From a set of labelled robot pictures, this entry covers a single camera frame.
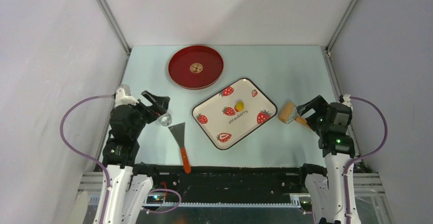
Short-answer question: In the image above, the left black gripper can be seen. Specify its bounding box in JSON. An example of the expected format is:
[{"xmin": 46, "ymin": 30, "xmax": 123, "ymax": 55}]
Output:
[{"xmin": 129, "ymin": 90, "xmax": 170, "ymax": 138}]

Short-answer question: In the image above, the yellow dough ball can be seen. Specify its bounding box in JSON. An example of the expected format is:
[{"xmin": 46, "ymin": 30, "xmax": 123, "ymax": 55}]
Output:
[{"xmin": 234, "ymin": 102, "xmax": 245, "ymax": 112}]

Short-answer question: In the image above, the white strawberry print tray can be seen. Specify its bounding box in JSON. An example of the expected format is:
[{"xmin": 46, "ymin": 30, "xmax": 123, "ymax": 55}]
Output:
[{"xmin": 191, "ymin": 78, "xmax": 278, "ymax": 150}]

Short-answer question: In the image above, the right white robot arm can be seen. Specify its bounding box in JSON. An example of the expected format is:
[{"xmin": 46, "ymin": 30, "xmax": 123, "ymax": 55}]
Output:
[{"xmin": 297, "ymin": 95, "xmax": 361, "ymax": 223}]

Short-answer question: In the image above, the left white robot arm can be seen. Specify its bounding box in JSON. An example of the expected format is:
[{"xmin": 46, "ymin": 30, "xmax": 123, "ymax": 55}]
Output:
[{"xmin": 93, "ymin": 87, "xmax": 171, "ymax": 223}]

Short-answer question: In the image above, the round red lacquer tray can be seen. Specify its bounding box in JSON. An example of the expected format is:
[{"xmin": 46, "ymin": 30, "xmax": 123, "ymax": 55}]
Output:
[{"xmin": 167, "ymin": 45, "xmax": 224, "ymax": 90}]

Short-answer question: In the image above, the orange handled metal scraper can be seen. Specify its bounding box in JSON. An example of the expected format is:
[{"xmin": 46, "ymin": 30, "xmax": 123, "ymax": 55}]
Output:
[{"xmin": 169, "ymin": 122, "xmax": 191, "ymax": 174}]

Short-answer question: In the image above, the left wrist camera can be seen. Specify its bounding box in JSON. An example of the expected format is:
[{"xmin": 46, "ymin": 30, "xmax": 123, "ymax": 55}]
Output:
[{"xmin": 114, "ymin": 84, "xmax": 139, "ymax": 107}]

